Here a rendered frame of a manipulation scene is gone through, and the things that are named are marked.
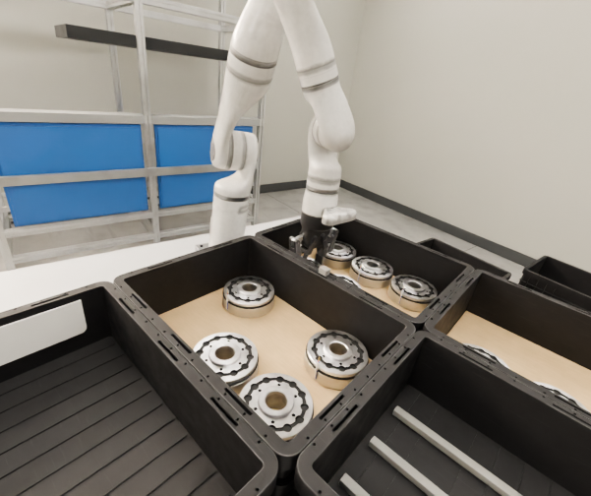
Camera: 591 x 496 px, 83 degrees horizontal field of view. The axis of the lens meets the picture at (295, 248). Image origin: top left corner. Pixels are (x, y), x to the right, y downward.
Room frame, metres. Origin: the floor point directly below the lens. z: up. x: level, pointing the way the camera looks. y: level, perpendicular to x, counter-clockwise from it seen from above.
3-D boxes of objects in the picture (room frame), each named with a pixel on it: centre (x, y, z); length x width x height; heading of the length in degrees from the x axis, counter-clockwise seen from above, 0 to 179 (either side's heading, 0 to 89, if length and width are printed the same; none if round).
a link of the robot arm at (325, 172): (0.70, -0.04, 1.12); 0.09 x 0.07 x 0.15; 22
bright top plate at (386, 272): (0.72, -0.19, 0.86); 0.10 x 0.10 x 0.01
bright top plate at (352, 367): (0.41, -0.09, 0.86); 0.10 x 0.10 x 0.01
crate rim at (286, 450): (0.43, 0.04, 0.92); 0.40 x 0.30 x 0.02; 51
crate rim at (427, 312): (0.66, -0.15, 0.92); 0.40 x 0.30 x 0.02; 51
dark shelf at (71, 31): (2.46, 0.97, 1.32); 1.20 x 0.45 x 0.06; 131
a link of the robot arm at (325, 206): (0.68, -0.05, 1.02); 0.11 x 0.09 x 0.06; 44
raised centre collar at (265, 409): (0.30, 0.00, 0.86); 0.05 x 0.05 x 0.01
